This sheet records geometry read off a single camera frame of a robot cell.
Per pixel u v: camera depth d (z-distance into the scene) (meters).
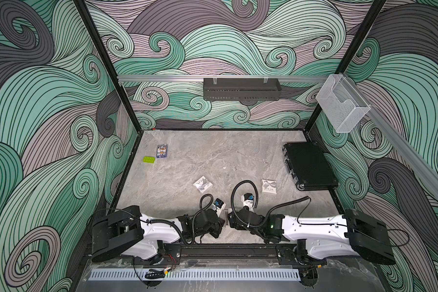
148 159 1.04
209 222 0.63
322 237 0.45
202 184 0.90
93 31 0.77
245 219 0.59
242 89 0.97
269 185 0.90
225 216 0.80
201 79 0.94
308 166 0.99
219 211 0.74
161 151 1.07
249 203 0.73
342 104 0.78
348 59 0.86
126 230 0.47
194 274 0.70
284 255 0.73
